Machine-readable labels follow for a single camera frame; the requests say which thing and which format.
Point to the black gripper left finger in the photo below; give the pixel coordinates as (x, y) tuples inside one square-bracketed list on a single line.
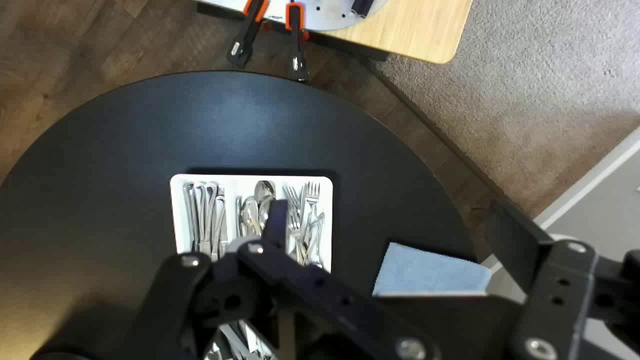
[(300, 312)]

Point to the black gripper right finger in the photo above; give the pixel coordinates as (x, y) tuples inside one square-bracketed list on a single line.
[(564, 283)]

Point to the silver spoon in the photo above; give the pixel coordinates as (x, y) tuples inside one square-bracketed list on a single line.
[(254, 208)]

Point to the silver fork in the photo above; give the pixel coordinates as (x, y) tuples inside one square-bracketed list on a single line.
[(304, 222)]

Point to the white cutlery tray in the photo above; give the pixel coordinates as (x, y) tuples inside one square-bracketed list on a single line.
[(236, 187)]

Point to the round black table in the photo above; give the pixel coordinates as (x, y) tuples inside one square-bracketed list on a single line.
[(84, 214)]

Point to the blue folded cloth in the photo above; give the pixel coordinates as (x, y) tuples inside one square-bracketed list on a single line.
[(408, 272)]

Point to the orange black clamp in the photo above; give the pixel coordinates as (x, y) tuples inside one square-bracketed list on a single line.
[(241, 47), (294, 23)]

